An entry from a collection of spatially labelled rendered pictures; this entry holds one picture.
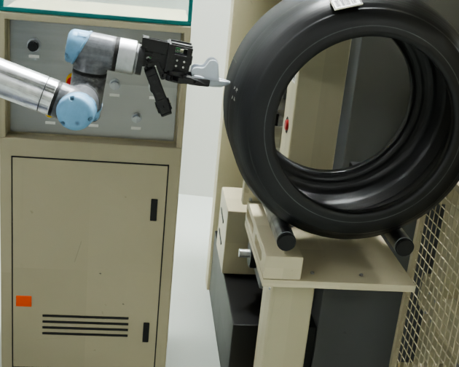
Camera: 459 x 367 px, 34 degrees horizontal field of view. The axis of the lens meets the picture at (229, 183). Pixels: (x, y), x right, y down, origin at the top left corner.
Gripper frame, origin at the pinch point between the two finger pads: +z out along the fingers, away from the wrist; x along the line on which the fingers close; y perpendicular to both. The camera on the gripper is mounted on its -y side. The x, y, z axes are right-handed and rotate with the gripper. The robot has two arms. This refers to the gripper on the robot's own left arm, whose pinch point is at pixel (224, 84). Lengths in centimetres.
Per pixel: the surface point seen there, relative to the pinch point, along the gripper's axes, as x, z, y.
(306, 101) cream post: 24.9, 25.8, -5.1
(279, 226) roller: -7.5, 18.8, -28.7
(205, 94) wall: 251, 24, -58
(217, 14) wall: 251, 22, -13
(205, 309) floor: 115, 28, -120
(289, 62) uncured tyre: -12.0, 10.9, 9.6
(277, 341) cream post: 25, 36, -77
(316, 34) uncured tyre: -11.8, 15.1, 16.4
